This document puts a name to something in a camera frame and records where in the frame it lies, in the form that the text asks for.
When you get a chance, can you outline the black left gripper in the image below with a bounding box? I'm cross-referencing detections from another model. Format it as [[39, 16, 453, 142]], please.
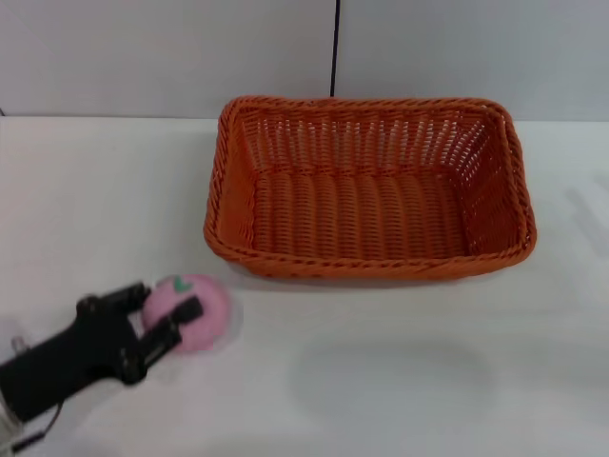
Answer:
[[0, 282, 206, 423]]

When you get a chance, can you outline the orange woven plastic basket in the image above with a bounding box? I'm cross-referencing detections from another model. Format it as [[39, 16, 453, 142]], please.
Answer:
[[203, 94, 538, 281]]

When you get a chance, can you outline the pink peach toy ball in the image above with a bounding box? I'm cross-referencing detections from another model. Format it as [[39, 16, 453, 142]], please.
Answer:
[[142, 273, 235, 356]]

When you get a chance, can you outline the thin dark gripper cable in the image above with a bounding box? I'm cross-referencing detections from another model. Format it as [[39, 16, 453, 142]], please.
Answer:
[[12, 402, 64, 452]]

